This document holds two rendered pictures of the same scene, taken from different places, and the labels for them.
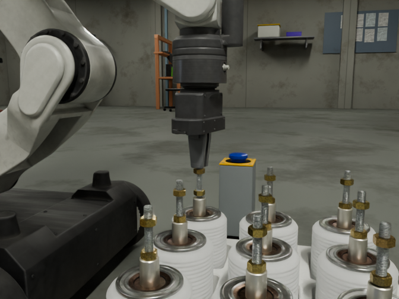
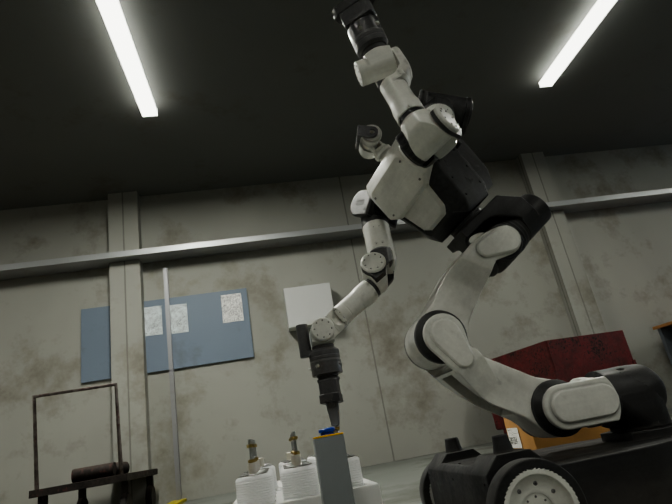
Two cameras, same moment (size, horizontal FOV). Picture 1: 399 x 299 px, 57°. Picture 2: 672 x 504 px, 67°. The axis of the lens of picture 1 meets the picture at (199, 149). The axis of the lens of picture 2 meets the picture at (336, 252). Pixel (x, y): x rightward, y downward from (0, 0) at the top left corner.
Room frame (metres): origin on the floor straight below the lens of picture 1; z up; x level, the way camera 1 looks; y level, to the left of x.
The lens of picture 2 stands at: (2.01, -0.51, 0.31)
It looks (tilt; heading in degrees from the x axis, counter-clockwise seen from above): 20 degrees up; 157
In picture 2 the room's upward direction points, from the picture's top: 10 degrees counter-clockwise
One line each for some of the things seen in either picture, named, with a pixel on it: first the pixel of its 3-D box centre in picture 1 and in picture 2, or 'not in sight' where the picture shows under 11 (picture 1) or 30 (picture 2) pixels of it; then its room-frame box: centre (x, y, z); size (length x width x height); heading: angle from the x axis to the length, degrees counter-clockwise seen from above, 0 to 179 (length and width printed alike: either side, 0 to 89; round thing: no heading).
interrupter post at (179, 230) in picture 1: (179, 232); not in sight; (0.50, 0.03, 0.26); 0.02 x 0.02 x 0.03
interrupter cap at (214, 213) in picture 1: (199, 213); not in sight; (0.61, 0.00, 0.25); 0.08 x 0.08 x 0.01
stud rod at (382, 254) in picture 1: (382, 260); not in sight; (0.33, -0.17, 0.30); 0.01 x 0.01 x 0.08
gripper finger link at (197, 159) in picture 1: (196, 149); not in sight; (0.60, 0.01, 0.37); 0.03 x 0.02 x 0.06; 63
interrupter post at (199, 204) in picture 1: (199, 206); not in sight; (0.61, 0.00, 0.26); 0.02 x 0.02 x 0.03
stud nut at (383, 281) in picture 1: (380, 277); not in sight; (0.33, -0.17, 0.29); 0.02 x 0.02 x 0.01; 51
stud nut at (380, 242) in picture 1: (383, 240); not in sight; (0.33, -0.17, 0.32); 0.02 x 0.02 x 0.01; 51
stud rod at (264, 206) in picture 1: (264, 212); not in sight; (0.47, -0.09, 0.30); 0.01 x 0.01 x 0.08
